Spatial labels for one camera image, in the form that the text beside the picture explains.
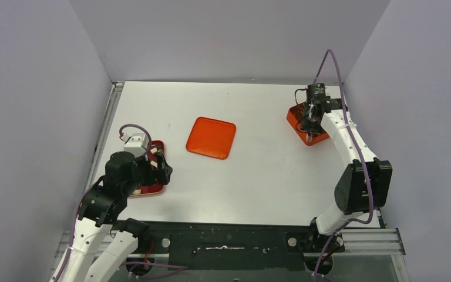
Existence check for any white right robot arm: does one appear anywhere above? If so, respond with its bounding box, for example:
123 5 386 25
299 83 393 251

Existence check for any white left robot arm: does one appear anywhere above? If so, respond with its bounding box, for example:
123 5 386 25
51 149 173 281

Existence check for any orange compartment chocolate box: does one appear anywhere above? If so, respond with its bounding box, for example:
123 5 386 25
286 102 329 146

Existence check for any red chocolate tray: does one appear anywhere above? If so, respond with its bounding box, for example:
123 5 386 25
130 140 165 198

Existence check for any orange box lid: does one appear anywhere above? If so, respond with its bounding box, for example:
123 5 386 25
186 116 237 160

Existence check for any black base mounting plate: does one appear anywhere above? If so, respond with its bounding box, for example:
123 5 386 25
125 221 345 276

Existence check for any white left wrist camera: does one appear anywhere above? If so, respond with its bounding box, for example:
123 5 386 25
120 133 152 157

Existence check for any aluminium table edge rail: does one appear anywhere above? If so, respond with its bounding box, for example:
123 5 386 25
91 82 124 168

